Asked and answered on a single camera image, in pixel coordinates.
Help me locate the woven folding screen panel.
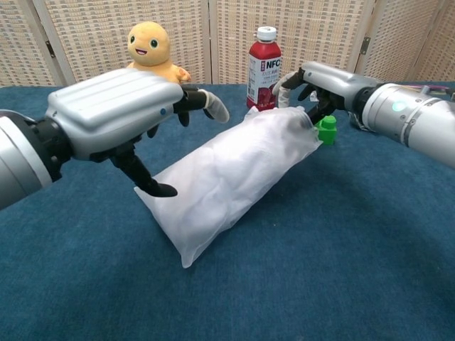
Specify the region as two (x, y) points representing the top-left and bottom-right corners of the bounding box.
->
(355, 0), (455, 85)
(33, 0), (213, 86)
(0, 0), (49, 88)
(208, 0), (378, 85)

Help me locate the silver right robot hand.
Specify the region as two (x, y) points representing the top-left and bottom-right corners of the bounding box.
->
(272, 60), (371, 126)

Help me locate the yellow plush dinosaur toy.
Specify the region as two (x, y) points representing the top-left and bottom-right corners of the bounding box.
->
(126, 21), (192, 85)

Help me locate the dark teal tablecloth-covered table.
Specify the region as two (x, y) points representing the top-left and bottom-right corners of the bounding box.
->
(0, 82), (455, 341)

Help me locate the transparent plastic bag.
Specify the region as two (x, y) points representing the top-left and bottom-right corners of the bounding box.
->
(134, 104), (323, 269)

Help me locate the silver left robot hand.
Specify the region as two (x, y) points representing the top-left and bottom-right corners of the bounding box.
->
(45, 68), (231, 198)

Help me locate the green building block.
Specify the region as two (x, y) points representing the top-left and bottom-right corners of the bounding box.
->
(316, 115), (338, 146)

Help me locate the red juice bottle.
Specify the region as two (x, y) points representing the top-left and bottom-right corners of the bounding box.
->
(246, 26), (284, 109)

